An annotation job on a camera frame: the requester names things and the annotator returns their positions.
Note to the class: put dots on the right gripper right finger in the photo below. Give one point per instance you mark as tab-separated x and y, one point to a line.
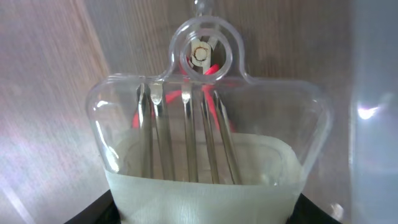
306	212

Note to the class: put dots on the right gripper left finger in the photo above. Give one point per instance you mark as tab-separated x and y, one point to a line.
101	211

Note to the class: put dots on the red handled cutting pliers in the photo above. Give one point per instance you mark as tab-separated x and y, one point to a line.
200	59

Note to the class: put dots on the clear plastic storage container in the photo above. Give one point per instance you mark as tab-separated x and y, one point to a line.
53	52

